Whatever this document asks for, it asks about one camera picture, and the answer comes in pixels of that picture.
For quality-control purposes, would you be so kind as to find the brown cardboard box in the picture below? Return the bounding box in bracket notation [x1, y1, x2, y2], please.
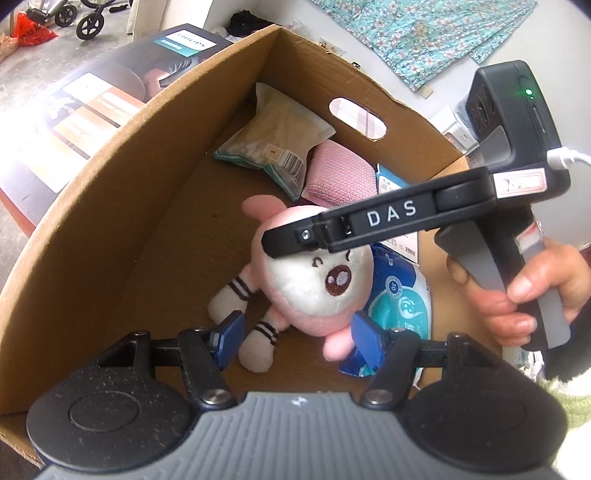
[0, 24, 481, 472]

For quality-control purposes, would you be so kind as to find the blue white carton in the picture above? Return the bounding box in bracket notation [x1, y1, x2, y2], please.
[375, 162, 420, 267]

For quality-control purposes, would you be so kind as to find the clear cotton swab bag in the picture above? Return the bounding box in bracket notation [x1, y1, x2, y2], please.
[213, 82, 337, 200]

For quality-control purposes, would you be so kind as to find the wheelchair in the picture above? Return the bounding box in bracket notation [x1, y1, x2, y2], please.
[28, 0, 134, 38]

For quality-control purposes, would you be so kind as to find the blue wet wipes pack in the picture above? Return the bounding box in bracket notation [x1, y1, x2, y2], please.
[339, 244, 434, 378]

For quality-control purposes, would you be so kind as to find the large dark printed carton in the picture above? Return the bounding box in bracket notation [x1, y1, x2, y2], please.
[0, 23, 234, 236]

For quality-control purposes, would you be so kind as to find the pink textured packet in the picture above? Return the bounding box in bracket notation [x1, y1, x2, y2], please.
[302, 140, 379, 208]

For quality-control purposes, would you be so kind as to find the white water dispenser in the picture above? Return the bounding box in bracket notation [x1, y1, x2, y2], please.
[431, 104, 476, 158]

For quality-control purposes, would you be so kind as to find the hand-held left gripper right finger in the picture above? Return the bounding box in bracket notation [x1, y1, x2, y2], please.
[351, 311, 504, 409]

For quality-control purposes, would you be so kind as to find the teal floral wall cloth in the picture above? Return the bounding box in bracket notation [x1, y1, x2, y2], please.
[318, 0, 539, 93]

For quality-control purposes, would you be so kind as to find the black bag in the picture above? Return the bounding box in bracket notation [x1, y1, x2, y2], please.
[228, 10, 273, 38]

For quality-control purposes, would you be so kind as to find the pink plush toy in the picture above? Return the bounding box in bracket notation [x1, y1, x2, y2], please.
[208, 195, 376, 374]

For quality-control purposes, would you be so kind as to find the green textured cloth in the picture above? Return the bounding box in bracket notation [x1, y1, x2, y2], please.
[545, 376, 591, 432]

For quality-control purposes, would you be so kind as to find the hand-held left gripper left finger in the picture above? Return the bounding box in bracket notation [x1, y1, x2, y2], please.
[95, 310, 245, 409]

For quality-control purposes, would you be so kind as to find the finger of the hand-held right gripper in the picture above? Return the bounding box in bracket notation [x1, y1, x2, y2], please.
[261, 167, 497, 257]

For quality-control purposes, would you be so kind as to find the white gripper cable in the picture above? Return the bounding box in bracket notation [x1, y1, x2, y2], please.
[547, 147, 591, 171]

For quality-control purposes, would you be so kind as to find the person's right hand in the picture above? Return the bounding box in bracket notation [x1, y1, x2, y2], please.
[445, 237, 591, 347]

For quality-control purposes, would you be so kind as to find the red plastic bag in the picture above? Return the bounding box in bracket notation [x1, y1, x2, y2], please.
[14, 13, 58, 43]

